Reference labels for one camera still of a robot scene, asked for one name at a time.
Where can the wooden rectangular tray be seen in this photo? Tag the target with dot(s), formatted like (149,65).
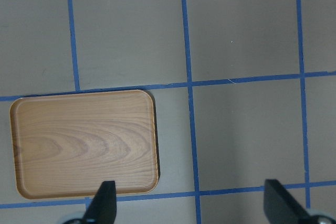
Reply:
(67,145)

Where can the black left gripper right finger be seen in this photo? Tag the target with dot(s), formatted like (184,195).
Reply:
(281,207)

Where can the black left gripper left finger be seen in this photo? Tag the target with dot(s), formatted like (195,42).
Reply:
(103,208)

